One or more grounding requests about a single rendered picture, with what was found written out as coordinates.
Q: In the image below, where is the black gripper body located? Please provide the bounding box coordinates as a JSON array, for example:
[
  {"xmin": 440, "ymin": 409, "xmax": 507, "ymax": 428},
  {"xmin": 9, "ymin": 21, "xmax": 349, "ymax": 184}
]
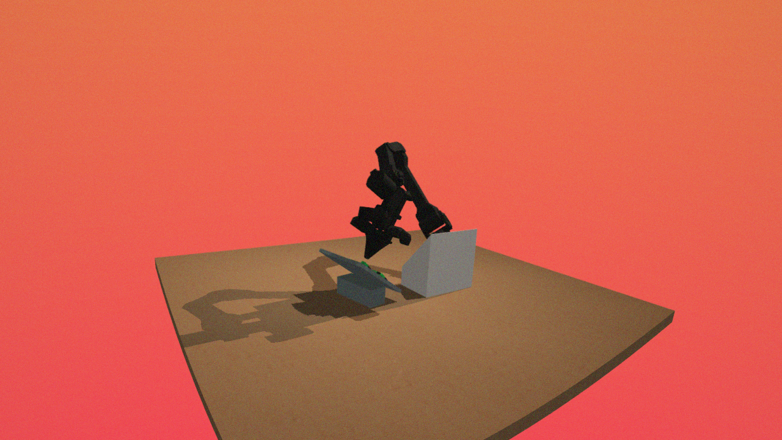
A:
[{"xmin": 350, "ymin": 202, "xmax": 411, "ymax": 246}]

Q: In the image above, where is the light grey switch panel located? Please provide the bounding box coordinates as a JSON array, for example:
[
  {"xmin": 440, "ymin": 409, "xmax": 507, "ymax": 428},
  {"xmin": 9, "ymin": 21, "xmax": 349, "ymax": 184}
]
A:
[{"xmin": 319, "ymin": 248, "xmax": 401, "ymax": 308}]

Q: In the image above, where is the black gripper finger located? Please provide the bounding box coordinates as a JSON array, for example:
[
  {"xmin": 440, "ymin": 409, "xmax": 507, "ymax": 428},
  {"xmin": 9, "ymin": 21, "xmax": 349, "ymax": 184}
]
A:
[
  {"xmin": 365, "ymin": 231, "xmax": 392, "ymax": 260},
  {"xmin": 362, "ymin": 229, "xmax": 373, "ymax": 258}
]

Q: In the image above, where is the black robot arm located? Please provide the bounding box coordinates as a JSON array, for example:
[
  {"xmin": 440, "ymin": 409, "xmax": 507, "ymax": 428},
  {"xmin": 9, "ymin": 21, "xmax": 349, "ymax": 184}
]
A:
[{"xmin": 357, "ymin": 141, "xmax": 453, "ymax": 239}]

